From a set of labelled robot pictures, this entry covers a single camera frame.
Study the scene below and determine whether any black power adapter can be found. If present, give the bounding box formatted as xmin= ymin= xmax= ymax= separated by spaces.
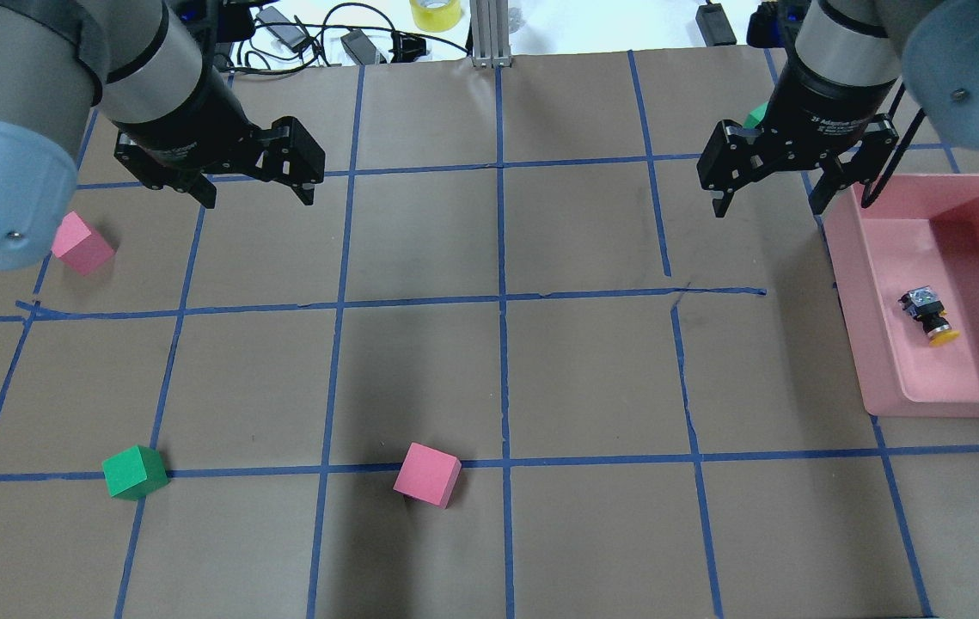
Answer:
xmin=340 ymin=28 xmax=388 ymax=65

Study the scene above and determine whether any green cube far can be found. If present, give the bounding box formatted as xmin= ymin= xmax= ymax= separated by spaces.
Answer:
xmin=742 ymin=102 xmax=768 ymax=129

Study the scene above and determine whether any black cable bundle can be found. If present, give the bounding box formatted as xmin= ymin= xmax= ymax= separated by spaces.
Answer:
xmin=214 ymin=0 xmax=468 ymax=74

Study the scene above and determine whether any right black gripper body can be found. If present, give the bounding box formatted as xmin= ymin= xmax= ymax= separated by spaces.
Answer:
xmin=708 ymin=64 xmax=900 ymax=186

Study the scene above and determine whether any green cube near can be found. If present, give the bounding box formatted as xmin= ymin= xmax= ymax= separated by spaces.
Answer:
xmin=101 ymin=445 xmax=169 ymax=501

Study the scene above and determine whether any aluminium frame post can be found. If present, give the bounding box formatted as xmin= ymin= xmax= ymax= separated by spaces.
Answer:
xmin=469 ymin=0 xmax=512 ymax=68

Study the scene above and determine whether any pink cube far left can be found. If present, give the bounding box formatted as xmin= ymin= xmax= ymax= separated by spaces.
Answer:
xmin=52 ymin=211 xmax=116 ymax=277

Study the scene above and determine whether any pink cube centre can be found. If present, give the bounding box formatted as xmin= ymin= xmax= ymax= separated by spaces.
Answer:
xmin=392 ymin=442 xmax=462 ymax=509

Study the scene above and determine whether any yellow push button switch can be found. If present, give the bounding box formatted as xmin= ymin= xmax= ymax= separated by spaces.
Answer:
xmin=897 ymin=286 xmax=961 ymax=347

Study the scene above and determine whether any pink plastic bin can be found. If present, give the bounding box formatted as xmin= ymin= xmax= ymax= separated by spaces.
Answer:
xmin=823 ymin=174 xmax=979 ymax=419

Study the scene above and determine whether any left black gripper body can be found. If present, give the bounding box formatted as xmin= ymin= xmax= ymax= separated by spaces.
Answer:
xmin=113 ymin=82 xmax=301 ymax=186

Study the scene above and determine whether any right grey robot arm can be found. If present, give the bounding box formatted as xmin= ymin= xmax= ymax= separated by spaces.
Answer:
xmin=697 ymin=1 xmax=979 ymax=217

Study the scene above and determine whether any yellow tape roll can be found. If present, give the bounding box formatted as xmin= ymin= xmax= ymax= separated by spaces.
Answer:
xmin=409 ymin=0 xmax=464 ymax=33

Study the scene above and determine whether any black adapter right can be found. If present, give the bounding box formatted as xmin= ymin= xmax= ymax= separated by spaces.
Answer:
xmin=694 ymin=1 xmax=737 ymax=47

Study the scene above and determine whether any pink cube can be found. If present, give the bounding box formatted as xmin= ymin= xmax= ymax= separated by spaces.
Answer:
xmin=392 ymin=442 xmax=462 ymax=509
xmin=52 ymin=211 xmax=116 ymax=277

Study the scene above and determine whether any green cube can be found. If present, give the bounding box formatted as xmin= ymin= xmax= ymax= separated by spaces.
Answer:
xmin=101 ymin=445 xmax=169 ymax=501
xmin=742 ymin=102 xmax=768 ymax=129

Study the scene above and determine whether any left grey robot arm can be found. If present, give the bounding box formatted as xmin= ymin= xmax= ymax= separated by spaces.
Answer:
xmin=0 ymin=1 xmax=327 ymax=271

